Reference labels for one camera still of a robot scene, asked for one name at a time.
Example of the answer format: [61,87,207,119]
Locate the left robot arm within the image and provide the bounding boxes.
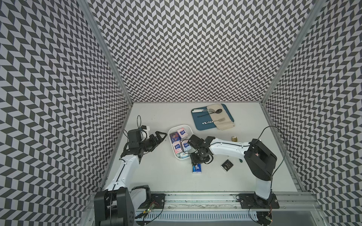
[93,126,167,226]

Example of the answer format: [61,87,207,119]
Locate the aluminium front rail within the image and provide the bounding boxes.
[154,192,322,212]

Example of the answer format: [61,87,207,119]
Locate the dark metal spoon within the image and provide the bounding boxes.
[199,109,222,117]

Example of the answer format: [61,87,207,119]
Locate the patterned handle fork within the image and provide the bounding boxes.
[202,118,226,125]

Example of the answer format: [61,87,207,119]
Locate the beige cloth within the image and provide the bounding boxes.
[207,104,235,131]

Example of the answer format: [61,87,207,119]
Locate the white storage box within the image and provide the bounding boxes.
[168,124,194,160]

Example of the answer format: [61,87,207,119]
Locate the pale blue pink pack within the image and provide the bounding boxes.
[181,140,192,153]

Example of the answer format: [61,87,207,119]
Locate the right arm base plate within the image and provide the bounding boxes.
[237,193,280,210]

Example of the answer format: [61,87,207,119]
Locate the black tissue pack lower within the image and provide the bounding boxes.
[221,160,234,172]

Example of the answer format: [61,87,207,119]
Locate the purple tissue pack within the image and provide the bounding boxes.
[169,132,181,144]

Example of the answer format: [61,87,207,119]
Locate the pink white tissue pack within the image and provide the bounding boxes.
[177,128,188,139]

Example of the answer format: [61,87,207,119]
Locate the blue Tempo pack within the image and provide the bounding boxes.
[192,164,202,174]

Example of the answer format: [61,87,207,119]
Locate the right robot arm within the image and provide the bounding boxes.
[186,135,279,209]

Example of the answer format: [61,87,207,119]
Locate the white handled knife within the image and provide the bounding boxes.
[191,109,208,113]

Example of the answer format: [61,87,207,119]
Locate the teal tray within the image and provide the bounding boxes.
[191,104,235,131]

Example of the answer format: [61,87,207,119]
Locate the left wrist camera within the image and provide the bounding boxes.
[128,125,150,149]

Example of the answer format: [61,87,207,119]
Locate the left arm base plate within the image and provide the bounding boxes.
[131,193,166,210]

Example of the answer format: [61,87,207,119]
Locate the light blue tissue pack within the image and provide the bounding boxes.
[179,152,189,159]

